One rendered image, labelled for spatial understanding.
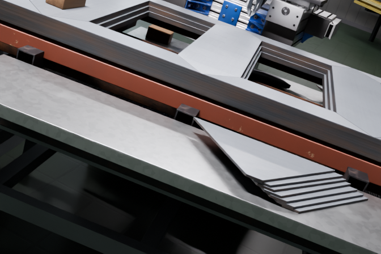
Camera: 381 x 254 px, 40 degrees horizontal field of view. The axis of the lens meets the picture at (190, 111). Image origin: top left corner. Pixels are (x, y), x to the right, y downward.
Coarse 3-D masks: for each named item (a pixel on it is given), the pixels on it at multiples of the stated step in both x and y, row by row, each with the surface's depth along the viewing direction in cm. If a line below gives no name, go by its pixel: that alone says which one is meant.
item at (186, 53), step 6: (180, 54) 141; (186, 54) 143; (192, 54) 145; (198, 54) 147; (198, 60) 142; (204, 60) 143; (210, 60) 145; (216, 60) 147; (216, 66) 141; (222, 66) 143; (228, 66) 145; (228, 72) 140; (234, 72) 142; (240, 72) 144
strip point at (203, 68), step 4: (180, 56) 140; (188, 60) 139; (192, 60) 140; (192, 64) 136; (196, 64) 138; (200, 64) 139; (204, 64) 140; (196, 68) 134; (200, 68) 135; (204, 68) 136; (208, 68) 138; (212, 68) 139; (200, 72) 132; (204, 72) 133; (208, 72) 134; (212, 72) 135; (216, 72) 136; (220, 72) 138; (224, 72) 139; (228, 76) 137; (232, 76) 138; (236, 76) 139
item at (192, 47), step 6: (186, 48) 149; (192, 48) 151; (198, 48) 153; (204, 54) 149; (210, 54) 151; (216, 54) 153; (222, 60) 149; (228, 60) 151; (234, 60) 153; (234, 66) 147; (240, 66) 149; (246, 66) 151
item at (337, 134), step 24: (0, 0) 138; (24, 24) 139; (48, 24) 137; (120, 24) 168; (192, 24) 194; (96, 48) 136; (120, 48) 135; (264, 48) 191; (144, 72) 135; (168, 72) 134; (192, 72) 132; (312, 72) 189; (216, 96) 133; (240, 96) 131; (288, 120) 130; (312, 120) 129; (336, 144) 129; (360, 144) 128
